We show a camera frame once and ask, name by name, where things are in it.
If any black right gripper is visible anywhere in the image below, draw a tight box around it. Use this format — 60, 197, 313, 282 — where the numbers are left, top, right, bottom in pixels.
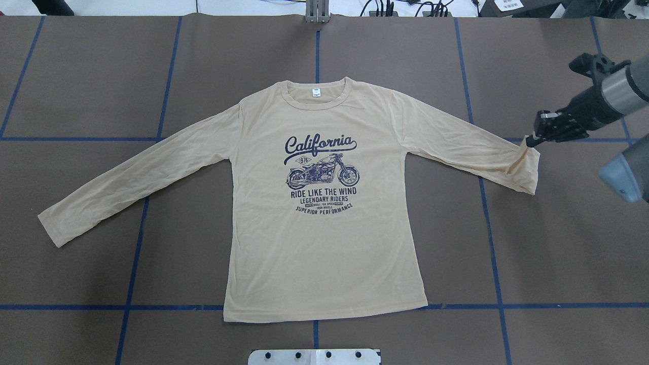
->
525, 86, 624, 148

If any beige long-sleeve printed shirt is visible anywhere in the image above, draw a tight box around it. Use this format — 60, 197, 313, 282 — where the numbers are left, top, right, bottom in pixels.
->
39, 77, 540, 323

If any silver grey blue right arm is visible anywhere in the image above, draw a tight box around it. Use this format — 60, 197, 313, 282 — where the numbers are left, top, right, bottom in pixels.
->
525, 53, 648, 203

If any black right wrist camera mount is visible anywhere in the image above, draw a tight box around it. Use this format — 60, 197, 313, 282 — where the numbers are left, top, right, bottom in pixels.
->
568, 53, 631, 85

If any aluminium frame post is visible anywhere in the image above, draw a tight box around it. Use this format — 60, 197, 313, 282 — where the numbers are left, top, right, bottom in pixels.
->
305, 0, 331, 24

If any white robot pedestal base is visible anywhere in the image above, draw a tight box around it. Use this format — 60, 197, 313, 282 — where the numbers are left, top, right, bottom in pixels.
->
247, 348, 382, 364

